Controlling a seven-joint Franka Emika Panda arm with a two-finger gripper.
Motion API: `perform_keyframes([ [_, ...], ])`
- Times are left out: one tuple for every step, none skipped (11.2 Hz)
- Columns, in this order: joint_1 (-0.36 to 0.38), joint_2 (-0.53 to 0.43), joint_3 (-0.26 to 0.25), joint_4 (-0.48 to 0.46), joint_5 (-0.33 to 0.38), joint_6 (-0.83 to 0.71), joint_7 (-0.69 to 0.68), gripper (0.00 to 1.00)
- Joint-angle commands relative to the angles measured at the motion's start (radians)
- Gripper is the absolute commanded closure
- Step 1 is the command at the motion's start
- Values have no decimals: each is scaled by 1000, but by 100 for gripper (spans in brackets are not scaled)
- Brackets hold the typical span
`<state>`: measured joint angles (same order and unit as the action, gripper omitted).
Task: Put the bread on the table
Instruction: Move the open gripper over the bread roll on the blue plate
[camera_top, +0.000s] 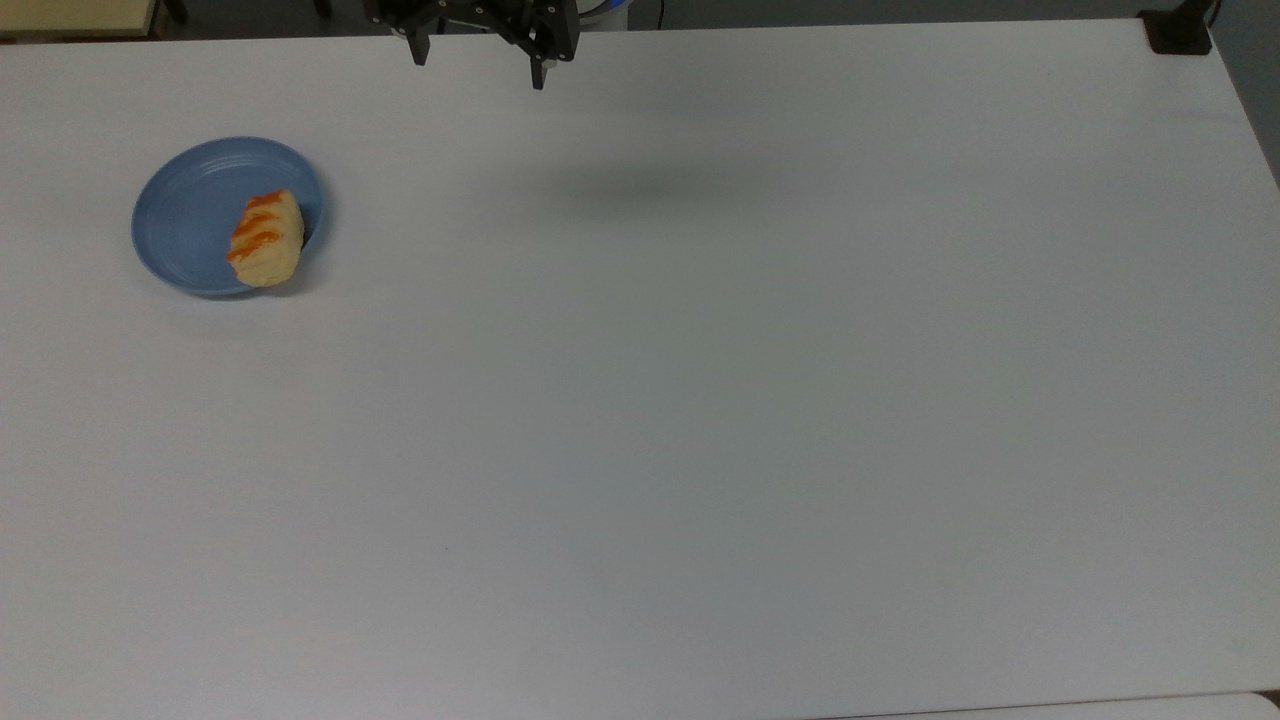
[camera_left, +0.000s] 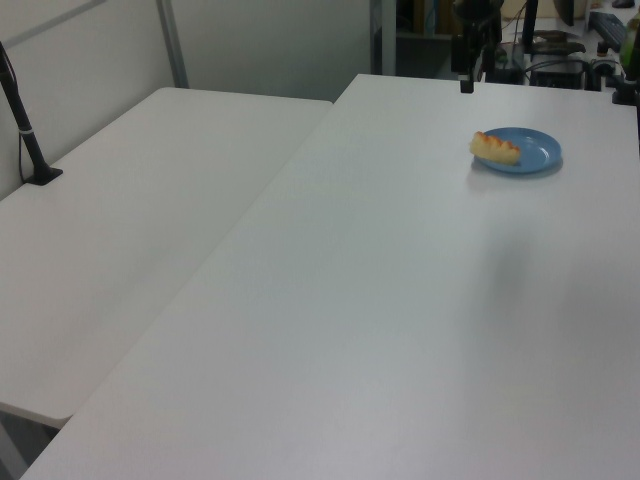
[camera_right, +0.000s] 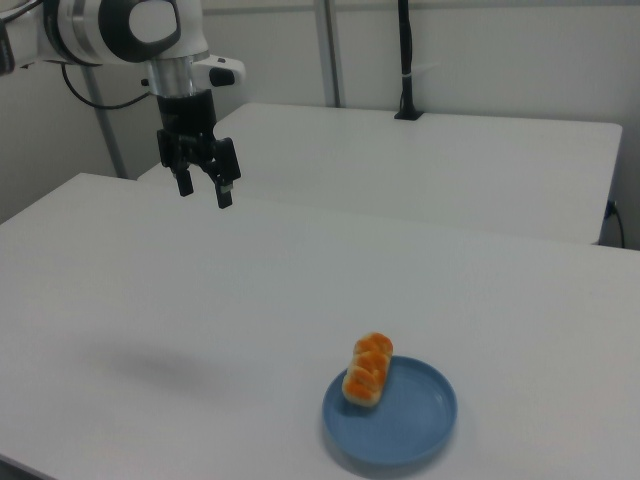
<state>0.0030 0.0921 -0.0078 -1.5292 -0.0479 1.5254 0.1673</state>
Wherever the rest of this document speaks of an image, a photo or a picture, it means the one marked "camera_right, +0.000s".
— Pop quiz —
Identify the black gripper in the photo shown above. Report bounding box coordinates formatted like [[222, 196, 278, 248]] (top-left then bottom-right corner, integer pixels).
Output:
[[155, 89, 243, 210]]

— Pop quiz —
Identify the orange glazed bread loaf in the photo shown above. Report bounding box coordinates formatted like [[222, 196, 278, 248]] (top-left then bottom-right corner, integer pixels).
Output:
[[341, 331, 396, 407]]

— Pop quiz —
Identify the white side table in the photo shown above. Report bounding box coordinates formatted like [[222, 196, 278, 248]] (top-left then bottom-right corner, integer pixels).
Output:
[[137, 102, 624, 247]]

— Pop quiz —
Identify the blue round plate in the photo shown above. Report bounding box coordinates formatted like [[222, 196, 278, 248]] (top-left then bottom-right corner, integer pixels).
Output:
[[321, 354, 459, 464]]

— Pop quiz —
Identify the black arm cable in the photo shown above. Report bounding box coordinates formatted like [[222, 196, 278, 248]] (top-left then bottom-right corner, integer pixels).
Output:
[[60, 63, 152, 111]]

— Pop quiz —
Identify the aluminium frame post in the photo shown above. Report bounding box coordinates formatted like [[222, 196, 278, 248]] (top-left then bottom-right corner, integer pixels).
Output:
[[316, 0, 347, 108]]

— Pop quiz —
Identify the black camera stand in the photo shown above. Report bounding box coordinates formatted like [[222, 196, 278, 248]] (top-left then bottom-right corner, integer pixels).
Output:
[[393, 0, 425, 122]]

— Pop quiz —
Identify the black power cable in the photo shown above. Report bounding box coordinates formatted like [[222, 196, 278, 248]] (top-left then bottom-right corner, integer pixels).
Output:
[[604, 199, 627, 249]]

